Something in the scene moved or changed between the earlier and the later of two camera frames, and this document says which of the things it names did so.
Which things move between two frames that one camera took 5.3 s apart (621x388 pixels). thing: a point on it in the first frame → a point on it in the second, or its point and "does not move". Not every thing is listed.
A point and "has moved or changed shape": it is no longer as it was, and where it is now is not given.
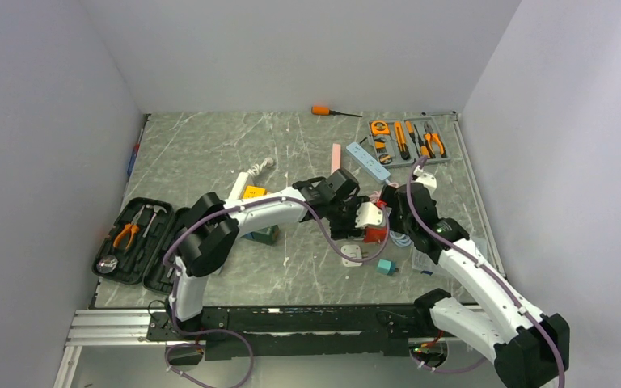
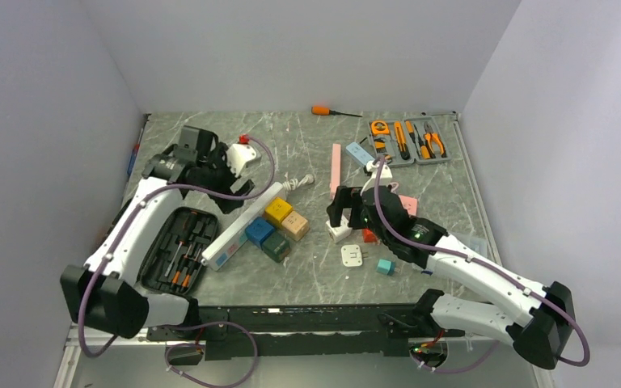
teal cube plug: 386,267 does not move
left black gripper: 348,230 → 218,156
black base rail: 277,331 does not move
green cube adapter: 268,235 → 276,246
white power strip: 238,191 has moved or changed shape
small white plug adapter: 353,250 does not move
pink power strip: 336,158 does not move
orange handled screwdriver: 326,111 does not move
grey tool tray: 397,142 does not move
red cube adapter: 375,234 does not move
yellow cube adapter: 253,191 has moved or changed shape
